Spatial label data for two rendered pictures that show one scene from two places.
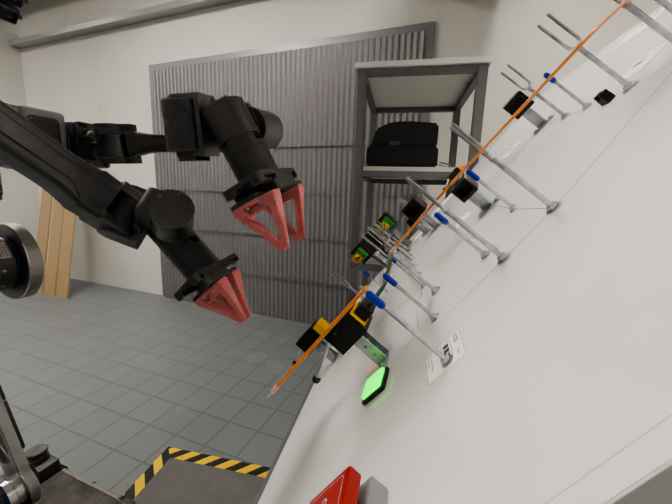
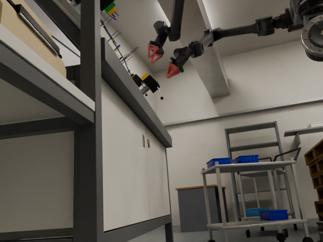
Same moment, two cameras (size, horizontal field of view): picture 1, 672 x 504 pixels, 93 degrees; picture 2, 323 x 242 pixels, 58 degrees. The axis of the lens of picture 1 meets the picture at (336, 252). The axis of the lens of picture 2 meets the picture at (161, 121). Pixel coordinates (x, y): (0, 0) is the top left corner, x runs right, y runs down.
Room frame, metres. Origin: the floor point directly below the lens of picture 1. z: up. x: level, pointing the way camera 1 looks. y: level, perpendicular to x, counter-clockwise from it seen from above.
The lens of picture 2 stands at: (1.94, 0.04, 0.45)
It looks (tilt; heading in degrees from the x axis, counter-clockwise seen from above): 16 degrees up; 178
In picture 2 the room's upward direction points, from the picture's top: 4 degrees counter-clockwise
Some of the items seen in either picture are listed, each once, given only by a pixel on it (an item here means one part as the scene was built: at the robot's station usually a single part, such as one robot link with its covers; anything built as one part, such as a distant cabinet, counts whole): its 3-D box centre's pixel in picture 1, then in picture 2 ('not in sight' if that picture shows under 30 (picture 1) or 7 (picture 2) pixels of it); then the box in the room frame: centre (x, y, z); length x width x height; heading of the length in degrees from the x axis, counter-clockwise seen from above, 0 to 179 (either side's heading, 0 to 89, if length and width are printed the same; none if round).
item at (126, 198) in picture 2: not in sight; (126, 161); (0.99, -0.05, 0.60); 0.55 x 0.02 x 0.39; 169
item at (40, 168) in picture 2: not in sight; (78, 176); (0.66, -0.29, 0.60); 1.17 x 0.58 x 0.40; 169
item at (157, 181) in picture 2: not in sight; (158, 175); (0.45, 0.06, 0.60); 0.55 x 0.03 x 0.39; 169
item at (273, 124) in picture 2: not in sight; (257, 172); (-3.99, 2.15, 0.97); 1.05 x 0.43 x 1.93; 70
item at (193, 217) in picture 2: not in sight; (204, 207); (-3.91, 0.98, 0.37); 1.39 x 0.72 x 0.75; 160
